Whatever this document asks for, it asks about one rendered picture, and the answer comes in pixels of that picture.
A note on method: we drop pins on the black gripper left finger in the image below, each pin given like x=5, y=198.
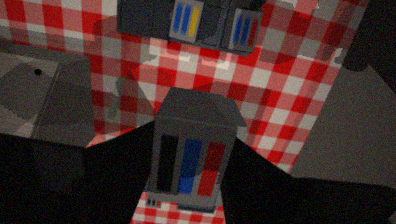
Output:
x=104, y=181

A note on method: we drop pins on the dark grey flat panel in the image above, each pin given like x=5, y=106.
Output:
x=354, y=137

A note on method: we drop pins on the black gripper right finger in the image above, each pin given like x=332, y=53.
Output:
x=255, y=191

